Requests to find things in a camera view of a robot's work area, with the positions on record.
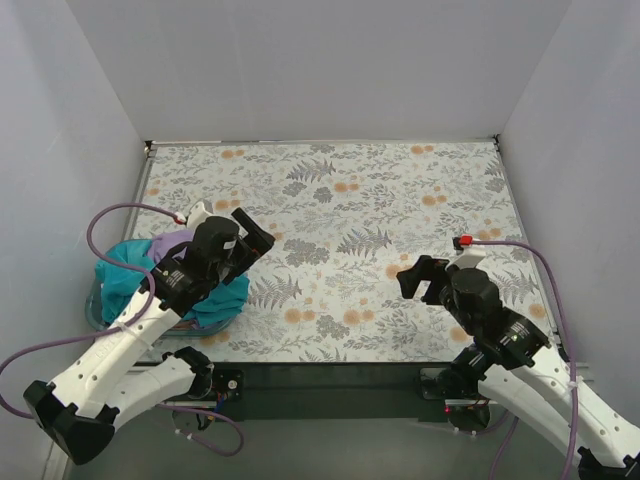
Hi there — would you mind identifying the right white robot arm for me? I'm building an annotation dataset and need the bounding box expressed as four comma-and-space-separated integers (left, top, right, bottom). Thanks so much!
396, 235, 639, 479

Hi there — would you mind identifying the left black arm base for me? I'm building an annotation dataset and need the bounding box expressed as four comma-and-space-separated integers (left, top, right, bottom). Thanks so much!
163, 368, 245, 432

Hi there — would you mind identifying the lavender t shirt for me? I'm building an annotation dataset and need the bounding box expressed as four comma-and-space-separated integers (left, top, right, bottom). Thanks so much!
146, 229, 194, 264

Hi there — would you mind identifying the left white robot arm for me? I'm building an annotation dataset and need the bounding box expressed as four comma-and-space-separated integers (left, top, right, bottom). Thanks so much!
23, 202, 275, 465

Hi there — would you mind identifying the floral patterned table mat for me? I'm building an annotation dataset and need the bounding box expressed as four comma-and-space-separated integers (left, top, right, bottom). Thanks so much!
128, 141, 556, 363

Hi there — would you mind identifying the teal t shirt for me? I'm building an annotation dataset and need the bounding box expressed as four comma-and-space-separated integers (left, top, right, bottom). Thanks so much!
94, 238, 250, 329

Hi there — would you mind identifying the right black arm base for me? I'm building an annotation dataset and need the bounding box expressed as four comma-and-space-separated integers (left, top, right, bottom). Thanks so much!
419, 368, 491, 433

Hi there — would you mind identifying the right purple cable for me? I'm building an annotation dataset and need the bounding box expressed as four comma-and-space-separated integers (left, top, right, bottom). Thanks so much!
472, 238, 581, 480

